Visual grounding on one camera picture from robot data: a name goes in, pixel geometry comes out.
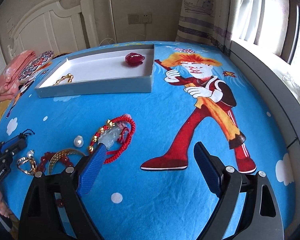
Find red cord bracelet gold beads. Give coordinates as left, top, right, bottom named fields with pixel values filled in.
left=88, top=114, right=136, bottom=164

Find gold bamboo-link bracelet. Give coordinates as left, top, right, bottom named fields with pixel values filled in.
left=52, top=73, right=75, bottom=86

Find red fabric rose flower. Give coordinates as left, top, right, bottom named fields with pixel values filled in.
left=125, top=52, right=145, bottom=67

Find black green glass brooch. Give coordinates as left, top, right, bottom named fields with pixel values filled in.
left=18, top=129, right=35, bottom=138

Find person's left hand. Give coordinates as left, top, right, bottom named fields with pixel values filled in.
left=0, top=191, right=12, bottom=218

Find white jade pendant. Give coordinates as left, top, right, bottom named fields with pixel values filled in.
left=98, top=126, right=122, bottom=150

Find large white pearl earring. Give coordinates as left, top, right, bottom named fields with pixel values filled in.
left=74, top=135, right=84, bottom=148

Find gold bangle watch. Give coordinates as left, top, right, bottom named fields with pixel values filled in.
left=47, top=148, right=85, bottom=175

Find blue cartoon bed sheet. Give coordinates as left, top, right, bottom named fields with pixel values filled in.
left=0, top=43, right=295, bottom=239

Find folded pink blanket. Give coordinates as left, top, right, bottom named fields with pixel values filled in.
left=0, top=50, right=36, bottom=102

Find round patterned cushion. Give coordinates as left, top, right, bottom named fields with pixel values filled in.
left=18, top=50, right=54, bottom=83

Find grey shallow cardboard box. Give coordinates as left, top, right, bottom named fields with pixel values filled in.
left=35, top=44, right=154, bottom=98

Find white wooden headboard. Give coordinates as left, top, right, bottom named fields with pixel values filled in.
left=7, top=0, right=100, bottom=59

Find printed ship curtain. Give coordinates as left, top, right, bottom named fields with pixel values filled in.
left=176, top=0, right=241, bottom=55

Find gold chunky ring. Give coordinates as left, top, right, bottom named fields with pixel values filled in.
left=16, top=156, right=38, bottom=176

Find dark red bead bracelet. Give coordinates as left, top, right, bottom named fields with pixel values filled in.
left=36, top=151, right=75, bottom=173

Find white charging cable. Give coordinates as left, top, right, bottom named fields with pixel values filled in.
left=98, top=23, right=148, bottom=47

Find wall power socket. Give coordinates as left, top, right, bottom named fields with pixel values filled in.
left=128, top=13, right=152, bottom=24

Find metal rod against wall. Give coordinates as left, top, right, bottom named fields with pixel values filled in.
left=108, top=0, right=117, bottom=43

